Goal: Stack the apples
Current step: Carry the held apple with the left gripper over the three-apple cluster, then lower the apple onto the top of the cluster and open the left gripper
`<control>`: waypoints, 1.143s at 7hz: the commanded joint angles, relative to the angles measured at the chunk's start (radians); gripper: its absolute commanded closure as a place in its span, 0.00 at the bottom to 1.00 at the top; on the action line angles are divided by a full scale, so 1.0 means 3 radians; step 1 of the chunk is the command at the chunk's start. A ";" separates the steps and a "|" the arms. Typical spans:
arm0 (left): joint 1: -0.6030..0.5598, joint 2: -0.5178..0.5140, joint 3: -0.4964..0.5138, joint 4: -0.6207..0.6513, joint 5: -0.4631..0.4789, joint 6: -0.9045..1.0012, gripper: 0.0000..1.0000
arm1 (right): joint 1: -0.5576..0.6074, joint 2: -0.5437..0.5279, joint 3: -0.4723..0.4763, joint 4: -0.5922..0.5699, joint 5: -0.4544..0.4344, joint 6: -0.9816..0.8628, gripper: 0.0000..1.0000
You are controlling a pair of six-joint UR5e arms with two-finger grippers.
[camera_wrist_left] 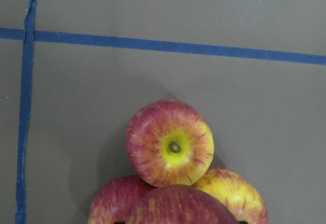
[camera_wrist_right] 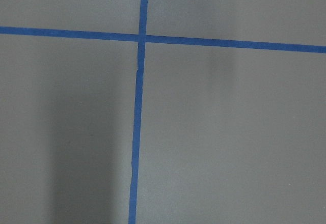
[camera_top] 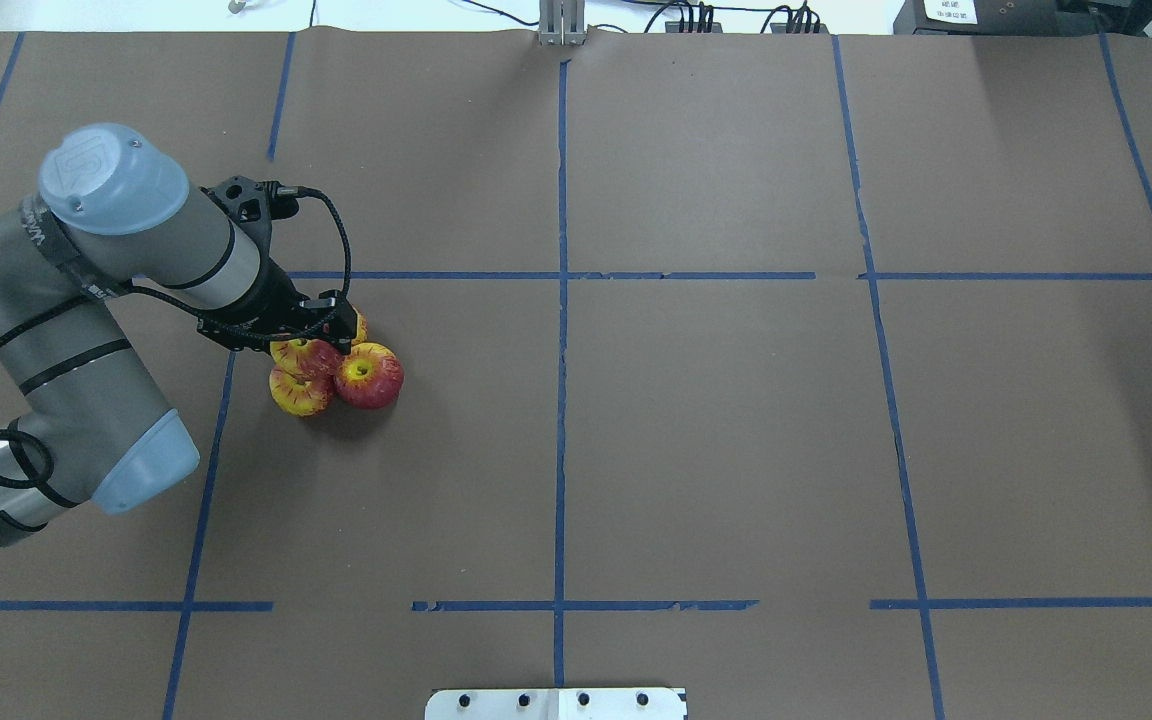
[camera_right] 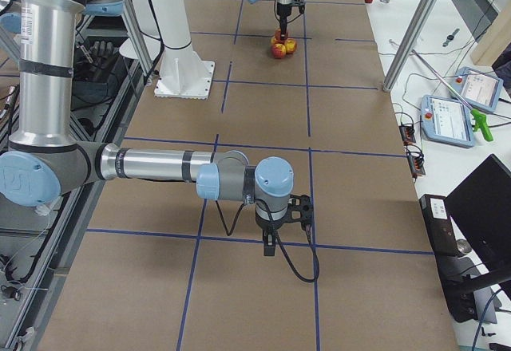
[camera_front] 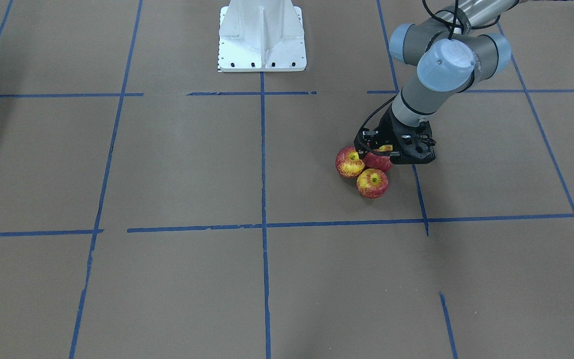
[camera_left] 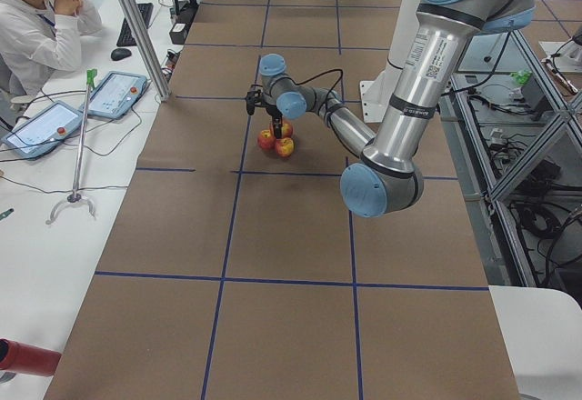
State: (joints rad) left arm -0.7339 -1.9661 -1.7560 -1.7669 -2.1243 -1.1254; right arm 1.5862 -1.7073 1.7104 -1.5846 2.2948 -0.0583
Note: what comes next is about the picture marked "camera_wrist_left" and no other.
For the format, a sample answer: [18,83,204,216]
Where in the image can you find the red apple top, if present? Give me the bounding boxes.
[126,185,238,223]

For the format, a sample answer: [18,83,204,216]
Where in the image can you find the red yellow apple far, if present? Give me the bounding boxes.
[125,99,214,187]

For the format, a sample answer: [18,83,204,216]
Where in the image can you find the red apple left base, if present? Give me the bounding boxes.
[88,175,155,223]

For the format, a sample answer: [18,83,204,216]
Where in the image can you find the yellow red apple right base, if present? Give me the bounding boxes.
[193,167,269,224]

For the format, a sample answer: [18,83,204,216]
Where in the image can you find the crossing blue tape strip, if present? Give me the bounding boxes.
[0,27,326,66]

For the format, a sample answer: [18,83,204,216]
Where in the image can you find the long blue tape strip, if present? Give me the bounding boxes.
[15,0,37,223]

